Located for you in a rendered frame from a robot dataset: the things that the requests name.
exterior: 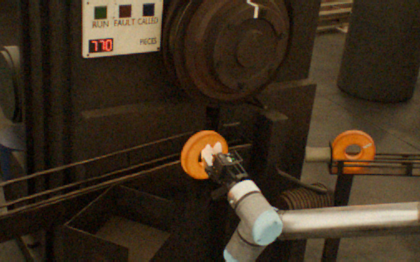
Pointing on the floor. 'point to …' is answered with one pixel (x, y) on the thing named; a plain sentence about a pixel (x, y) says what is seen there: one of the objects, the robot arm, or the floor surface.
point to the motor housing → (286, 249)
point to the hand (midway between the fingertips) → (205, 149)
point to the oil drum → (384, 48)
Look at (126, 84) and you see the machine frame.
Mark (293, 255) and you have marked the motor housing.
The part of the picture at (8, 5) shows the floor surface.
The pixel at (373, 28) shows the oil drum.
